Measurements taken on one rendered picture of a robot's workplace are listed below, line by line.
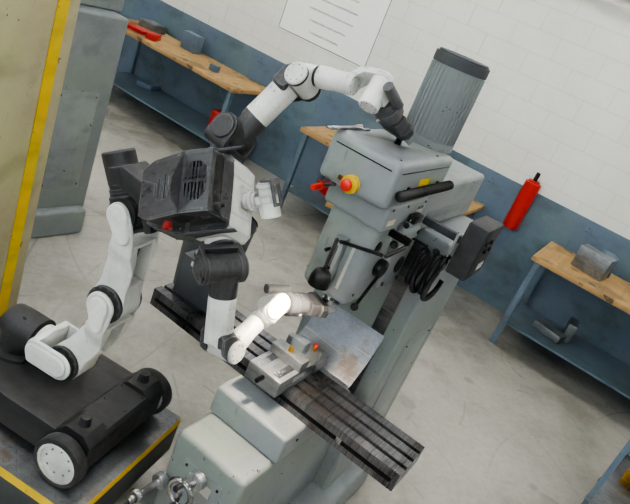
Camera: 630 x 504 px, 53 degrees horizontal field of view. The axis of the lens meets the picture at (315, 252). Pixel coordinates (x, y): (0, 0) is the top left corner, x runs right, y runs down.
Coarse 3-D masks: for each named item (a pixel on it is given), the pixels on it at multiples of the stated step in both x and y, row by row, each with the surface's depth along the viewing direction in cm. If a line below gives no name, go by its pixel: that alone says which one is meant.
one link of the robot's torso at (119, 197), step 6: (114, 198) 210; (120, 198) 209; (126, 198) 209; (132, 198) 210; (126, 204) 209; (132, 204) 209; (132, 210) 209; (132, 216) 210; (132, 222) 210; (138, 222) 211; (138, 228) 214
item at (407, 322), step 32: (448, 224) 269; (384, 288) 264; (448, 288) 288; (384, 320) 266; (416, 320) 268; (384, 352) 269; (416, 352) 304; (352, 384) 280; (384, 384) 284; (384, 416) 328; (320, 480) 299
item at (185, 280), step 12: (192, 252) 264; (192, 264) 261; (180, 276) 265; (192, 276) 262; (180, 288) 267; (192, 288) 263; (204, 288) 260; (192, 300) 264; (204, 300) 261; (204, 312) 262
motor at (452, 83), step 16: (432, 64) 219; (448, 64) 213; (464, 64) 211; (480, 64) 214; (432, 80) 218; (448, 80) 214; (464, 80) 213; (480, 80) 216; (416, 96) 225; (432, 96) 218; (448, 96) 216; (464, 96) 216; (416, 112) 223; (432, 112) 219; (448, 112) 218; (464, 112) 220; (416, 128) 222; (432, 128) 220; (448, 128) 220; (432, 144) 222; (448, 144) 224
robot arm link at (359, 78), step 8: (352, 72) 192; (360, 72) 191; (368, 72) 191; (376, 72) 189; (384, 72) 189; (344, 80) 193; (352, 80) 192; (360, 80) 196; (368, 80) 195; (392, 80) 190; (344, 88) 193; (352, 88) 194; (360, 88) 197
